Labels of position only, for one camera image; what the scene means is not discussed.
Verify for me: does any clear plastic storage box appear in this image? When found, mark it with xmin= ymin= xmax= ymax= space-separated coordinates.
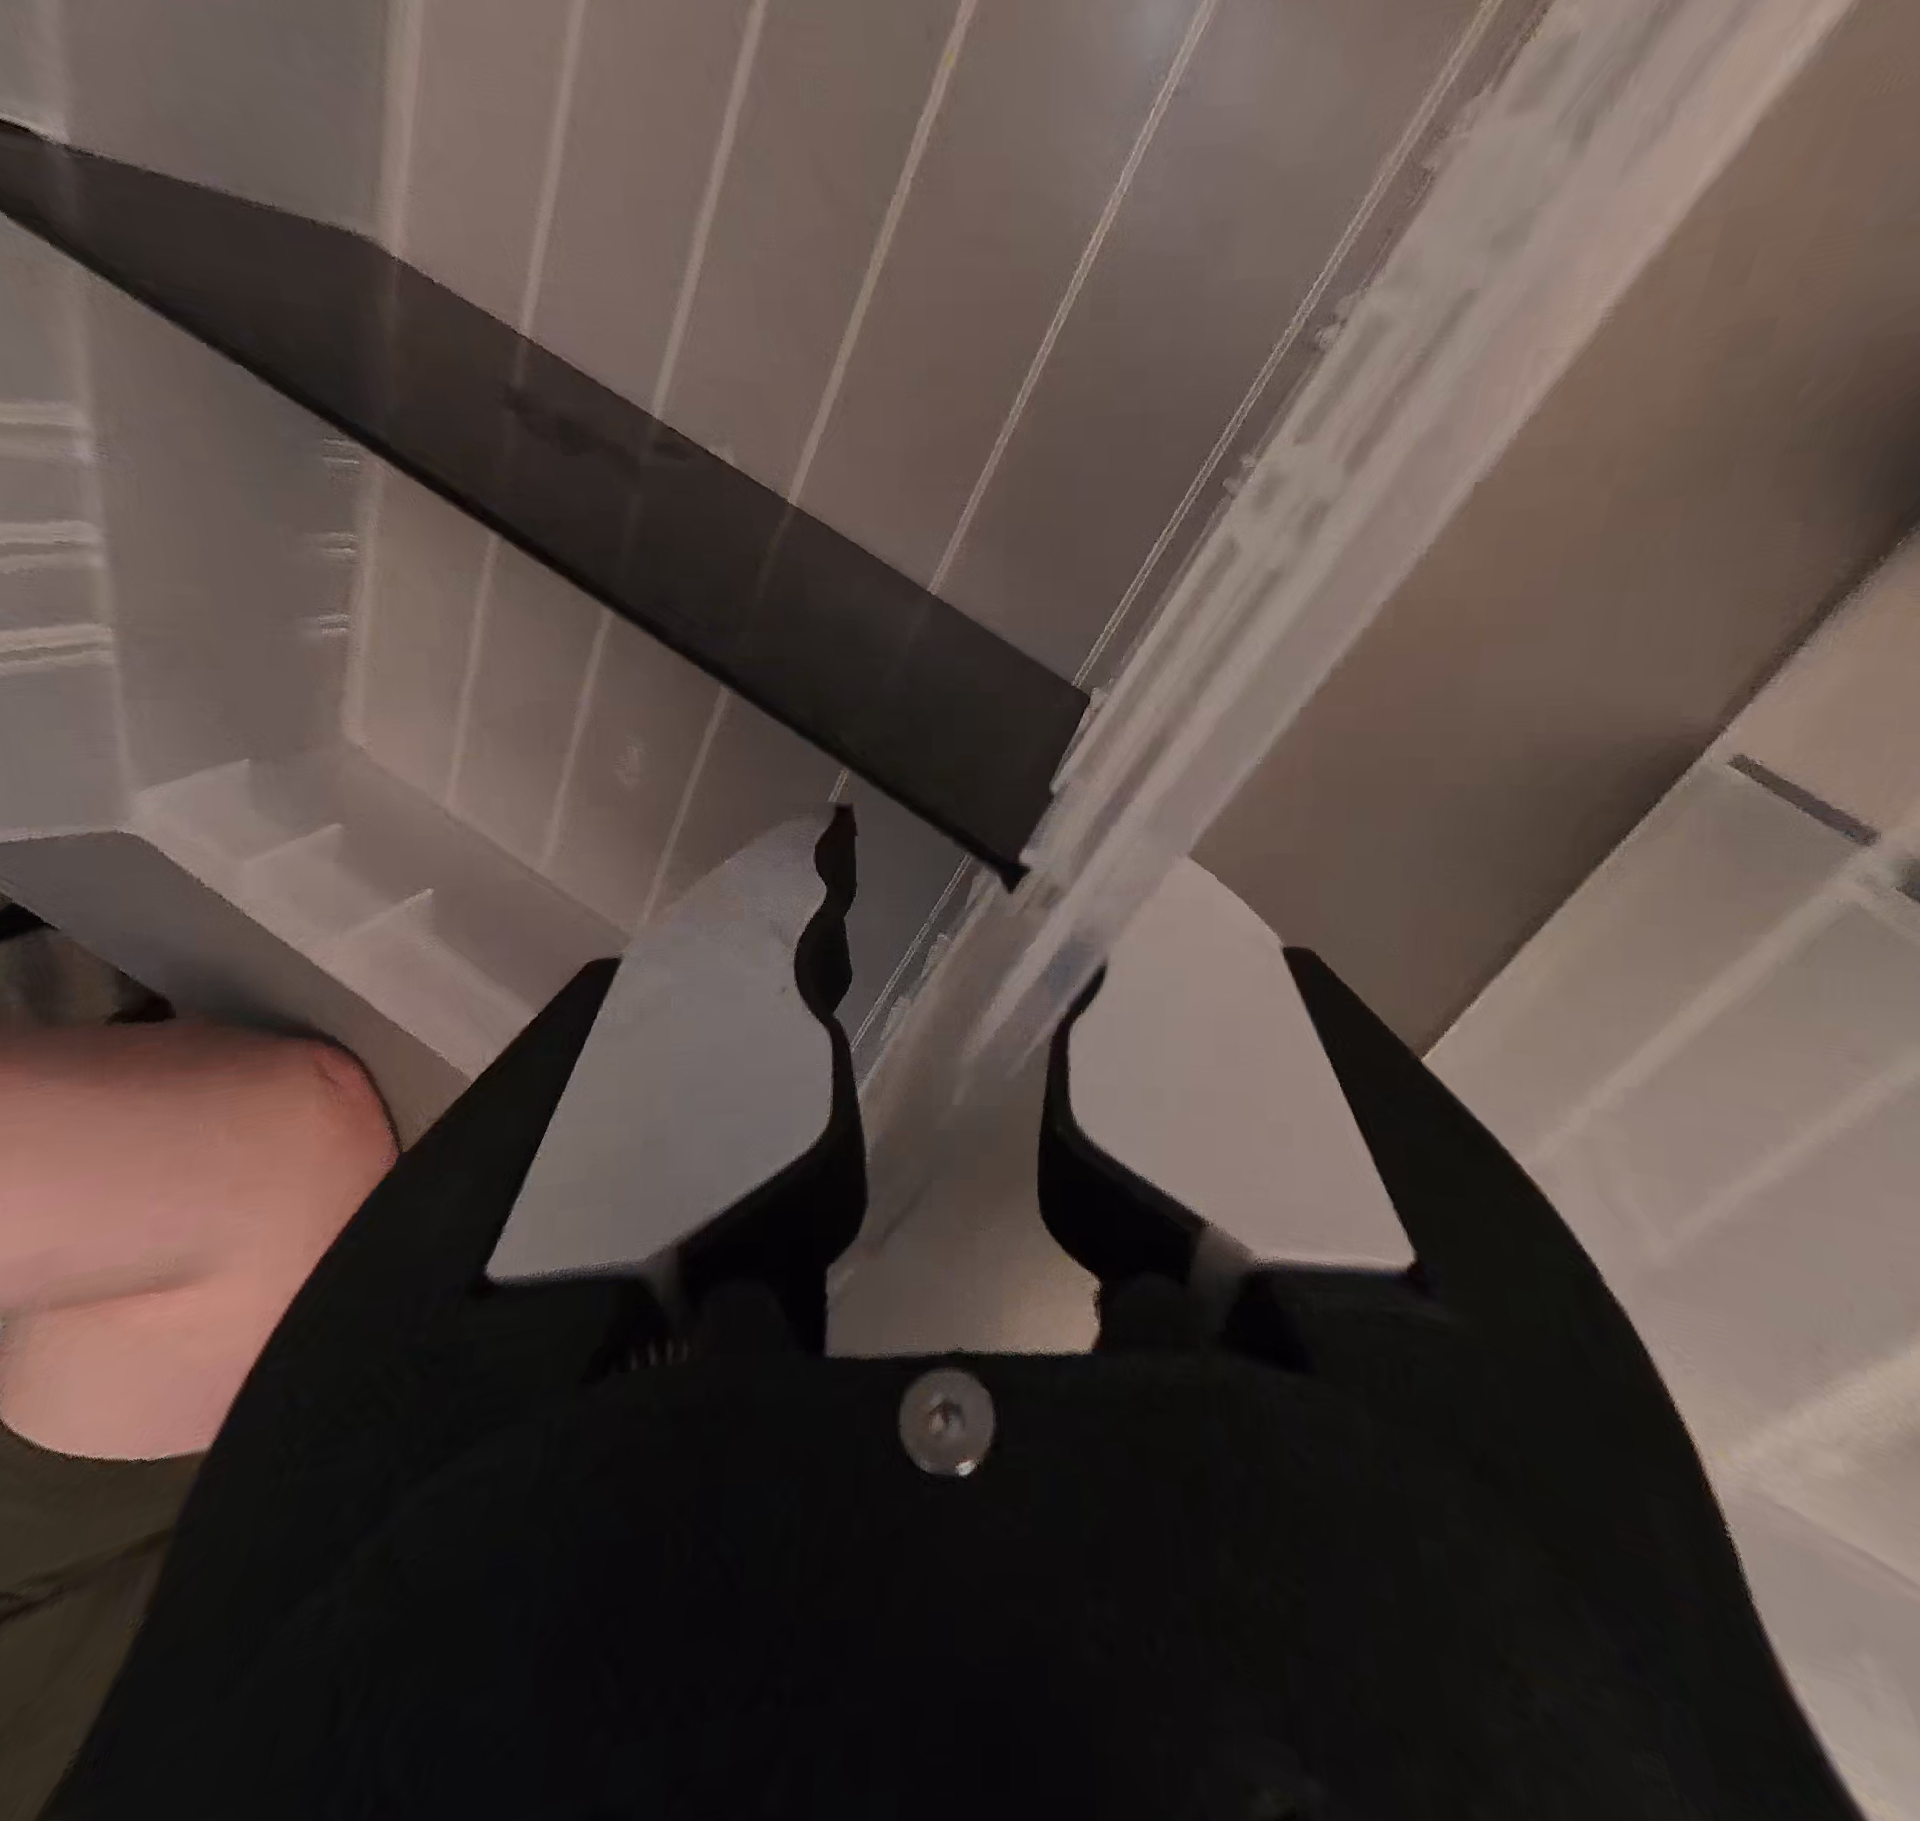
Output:
xmin=0 ymin=0 xmax=1861 ymax=1252
xmin=1425 ymin=530 xmax=1920 ymax=1821

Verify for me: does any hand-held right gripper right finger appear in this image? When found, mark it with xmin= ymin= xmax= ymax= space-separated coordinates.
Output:
xmin=1034 ymin=860 xmax=1426 ymax=1274

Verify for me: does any person's left forearm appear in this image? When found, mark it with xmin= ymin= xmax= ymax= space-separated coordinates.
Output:
xmin=0 ymin=1017 xmax=405 ymax=1459

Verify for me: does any black usb hub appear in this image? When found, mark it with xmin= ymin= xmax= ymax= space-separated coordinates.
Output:
xmin=0 ymin=117 xmax=1088 ymax=888

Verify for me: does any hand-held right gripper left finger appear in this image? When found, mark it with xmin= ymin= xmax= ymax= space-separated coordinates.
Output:
xmin=481 ymin=806 xmax=871 ymax=1283

